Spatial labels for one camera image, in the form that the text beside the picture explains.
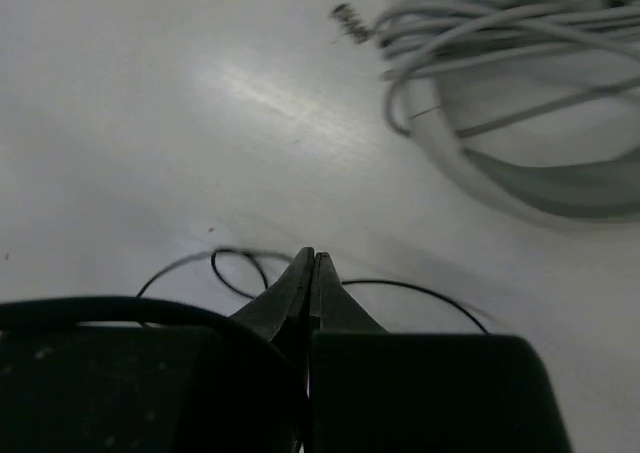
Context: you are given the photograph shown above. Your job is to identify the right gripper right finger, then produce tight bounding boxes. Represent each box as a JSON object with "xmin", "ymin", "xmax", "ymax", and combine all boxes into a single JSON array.
[{"xmin": 309, "ymin": 252, "xmax": 385, "ymax": 332}]

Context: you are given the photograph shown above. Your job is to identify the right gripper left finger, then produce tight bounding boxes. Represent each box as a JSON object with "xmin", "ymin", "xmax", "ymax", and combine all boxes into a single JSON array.
[{"xmin": 231, "ymin": 247, "xmax": 314, "ymax": 346}]

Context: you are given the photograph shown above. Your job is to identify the black wired headphones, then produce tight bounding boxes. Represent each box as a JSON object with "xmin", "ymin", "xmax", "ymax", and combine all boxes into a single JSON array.
[{"xmin": 0, "ymin": 246, "xmax": 494, "ymax": 404}]

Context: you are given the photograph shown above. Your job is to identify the grey white headphones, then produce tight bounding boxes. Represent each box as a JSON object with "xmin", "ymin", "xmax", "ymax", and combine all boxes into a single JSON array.
[{"xmin": 372, "ymin": 0, "xmax": 640, "ymax": 224}]

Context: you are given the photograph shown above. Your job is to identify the small dark screw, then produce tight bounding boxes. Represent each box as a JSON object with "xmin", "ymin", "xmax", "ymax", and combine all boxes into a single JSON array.
[{"xmin": 329, "ymin": 3, "xmax": 372, "ymax": 44}]

